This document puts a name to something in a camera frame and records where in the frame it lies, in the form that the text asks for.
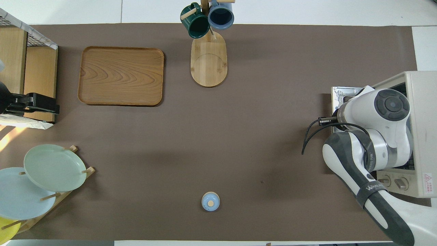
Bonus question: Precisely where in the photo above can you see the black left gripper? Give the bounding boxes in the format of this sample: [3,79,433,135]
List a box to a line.
[0,82,60,115]

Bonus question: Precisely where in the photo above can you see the toaster oven glass door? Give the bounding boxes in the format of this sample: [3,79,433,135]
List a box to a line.
[331,86,365,134]

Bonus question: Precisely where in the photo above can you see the beige toaster oven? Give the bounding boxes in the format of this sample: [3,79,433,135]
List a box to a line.
[372,71,437,199]

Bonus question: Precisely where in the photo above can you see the pale green plate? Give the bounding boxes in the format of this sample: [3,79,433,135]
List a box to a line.
[24,144,87,192]

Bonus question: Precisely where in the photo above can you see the wooden plate rack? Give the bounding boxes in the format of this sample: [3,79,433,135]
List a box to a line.
[0,145,96,236]

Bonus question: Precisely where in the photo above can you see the rectangular wooden tray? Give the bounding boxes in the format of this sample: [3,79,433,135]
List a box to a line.
[77,46,165,106]

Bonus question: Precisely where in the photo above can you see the light blue racked plate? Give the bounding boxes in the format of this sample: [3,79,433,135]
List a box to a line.
[0,167,57,220]

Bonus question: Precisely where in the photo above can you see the yellow plate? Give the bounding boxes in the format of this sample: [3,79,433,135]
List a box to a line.
[0,216,20,244]

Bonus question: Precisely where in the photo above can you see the wooden mug tree stand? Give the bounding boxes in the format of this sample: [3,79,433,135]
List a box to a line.
[180,0,236,88]

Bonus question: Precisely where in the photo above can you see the dark green mug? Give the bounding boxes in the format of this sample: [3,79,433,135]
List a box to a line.
[180,2,211,39]

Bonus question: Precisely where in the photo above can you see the small blue lid wooden knob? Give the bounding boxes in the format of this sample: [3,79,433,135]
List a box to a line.
[201,191,221,212]

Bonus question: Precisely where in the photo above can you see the brown paper table mat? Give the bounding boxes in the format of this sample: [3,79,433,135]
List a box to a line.
[0,23,435,241]

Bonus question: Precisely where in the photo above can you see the blue mug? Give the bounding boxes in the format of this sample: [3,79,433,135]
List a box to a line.
[208,0,235,30]

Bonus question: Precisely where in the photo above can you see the wooden shelf with wire mesh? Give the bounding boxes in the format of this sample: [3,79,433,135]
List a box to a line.
[0,8,58,129]

